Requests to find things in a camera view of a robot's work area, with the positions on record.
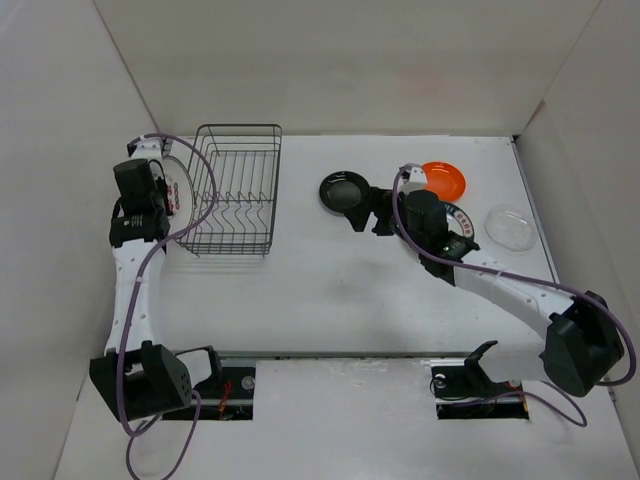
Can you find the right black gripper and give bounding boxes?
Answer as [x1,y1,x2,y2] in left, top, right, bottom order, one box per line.
[343,186,426,253]

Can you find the black plate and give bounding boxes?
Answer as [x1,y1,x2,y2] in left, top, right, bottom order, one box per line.
[319,170,370,214]

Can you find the white plate red characters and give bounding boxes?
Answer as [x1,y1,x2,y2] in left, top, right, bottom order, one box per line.
[163,156,194,234]

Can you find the orange plate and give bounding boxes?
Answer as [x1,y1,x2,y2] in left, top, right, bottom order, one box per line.
[422,161,467,203]

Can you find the white plate green rim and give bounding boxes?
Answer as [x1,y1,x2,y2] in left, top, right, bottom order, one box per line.
[443,202,475,240]

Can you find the clear glass plate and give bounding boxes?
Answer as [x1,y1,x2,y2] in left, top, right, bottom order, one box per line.
[484,205,539,253]

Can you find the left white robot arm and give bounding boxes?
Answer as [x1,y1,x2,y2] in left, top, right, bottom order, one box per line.
[89,159,224,423]

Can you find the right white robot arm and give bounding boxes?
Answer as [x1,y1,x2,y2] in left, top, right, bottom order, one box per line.
[324,183,637,398]

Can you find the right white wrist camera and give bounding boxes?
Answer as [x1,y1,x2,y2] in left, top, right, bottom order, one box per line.
[398,164,428,194]

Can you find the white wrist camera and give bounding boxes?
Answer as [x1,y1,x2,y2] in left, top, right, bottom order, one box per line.
[398,164,428,194]
[126,137,173,162]

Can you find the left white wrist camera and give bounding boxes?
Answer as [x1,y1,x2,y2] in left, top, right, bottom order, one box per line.
[126,137,173,162]

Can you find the grey wire dish rack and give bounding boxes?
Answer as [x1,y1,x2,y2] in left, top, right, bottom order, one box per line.
[173,123,283,257]

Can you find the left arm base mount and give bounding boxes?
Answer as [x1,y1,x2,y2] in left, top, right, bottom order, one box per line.
[160,359,257,422]

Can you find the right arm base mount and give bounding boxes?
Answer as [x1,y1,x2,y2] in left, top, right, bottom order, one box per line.
[429,361,529,420]

